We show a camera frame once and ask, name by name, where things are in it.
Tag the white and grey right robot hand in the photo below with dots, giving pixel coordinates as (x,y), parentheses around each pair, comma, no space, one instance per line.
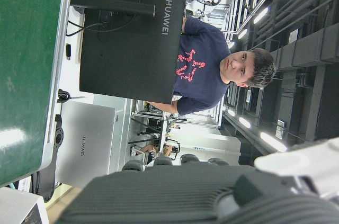
(159,195)

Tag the seated background person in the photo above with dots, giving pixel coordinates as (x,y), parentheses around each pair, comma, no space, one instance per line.
(151,155)

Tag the white partition panel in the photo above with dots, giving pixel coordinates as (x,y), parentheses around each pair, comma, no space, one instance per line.
(206,142)

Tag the person in navy shirt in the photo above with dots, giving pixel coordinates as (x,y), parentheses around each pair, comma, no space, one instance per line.
(201,81)

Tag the black Huawei monitor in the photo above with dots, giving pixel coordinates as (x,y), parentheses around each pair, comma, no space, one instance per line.
(127,62)

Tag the white plastic box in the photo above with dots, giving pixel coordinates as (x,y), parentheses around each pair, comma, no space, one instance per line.
(16,205)

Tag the black usb dongle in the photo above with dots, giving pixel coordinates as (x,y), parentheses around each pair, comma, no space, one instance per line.
(68,50)

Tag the green conveyor belt with aluminium rails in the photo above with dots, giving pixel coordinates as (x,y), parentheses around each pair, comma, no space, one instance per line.
(26,49)

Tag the black metal bracket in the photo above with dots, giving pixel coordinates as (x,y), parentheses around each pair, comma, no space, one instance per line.
(51,165)

